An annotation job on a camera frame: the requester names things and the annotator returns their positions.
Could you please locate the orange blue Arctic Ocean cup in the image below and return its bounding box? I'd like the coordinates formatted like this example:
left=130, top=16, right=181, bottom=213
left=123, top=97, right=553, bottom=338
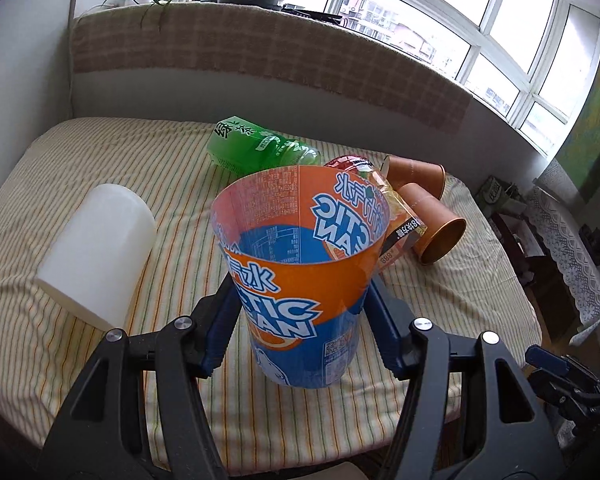
left=211, top=166, right=388, bottom=389

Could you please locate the pink transparent bottle cup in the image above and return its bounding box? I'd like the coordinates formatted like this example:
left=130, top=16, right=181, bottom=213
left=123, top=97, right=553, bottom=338
left=326, top=155, right=427, bottom=272

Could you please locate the orange paper cup front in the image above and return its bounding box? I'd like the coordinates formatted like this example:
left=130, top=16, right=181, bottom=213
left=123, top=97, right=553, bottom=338
left=398, top=183, right=467, bottom=264

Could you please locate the orange paper cup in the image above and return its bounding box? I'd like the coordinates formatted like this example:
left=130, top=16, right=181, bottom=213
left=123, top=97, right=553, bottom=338
left=380, top=155, right=446, bottom=200
left=398, top=183, right=467, bottom=264

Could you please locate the white plastic cup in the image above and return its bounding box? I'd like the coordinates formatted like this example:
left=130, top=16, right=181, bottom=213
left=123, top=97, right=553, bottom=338
left=35, top=183, right=157, bottom=332

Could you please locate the orange paper cup rear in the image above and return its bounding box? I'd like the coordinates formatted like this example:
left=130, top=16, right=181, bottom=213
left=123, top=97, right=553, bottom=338
left=380, top=155, right=446, bottom=200

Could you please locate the green plastic bottle cup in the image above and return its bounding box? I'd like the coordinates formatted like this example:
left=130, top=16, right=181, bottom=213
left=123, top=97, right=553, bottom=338
left=207, top=116, right=323, bottom=177

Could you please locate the white lace cloth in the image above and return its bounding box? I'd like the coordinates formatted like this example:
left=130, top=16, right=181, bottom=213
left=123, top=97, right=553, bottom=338
left=524, top=186, right=600, bottom=347

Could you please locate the brown checkered backrest cloth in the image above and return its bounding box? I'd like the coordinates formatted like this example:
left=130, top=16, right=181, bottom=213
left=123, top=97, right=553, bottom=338
left=70, top=3, right=472, bottom=133

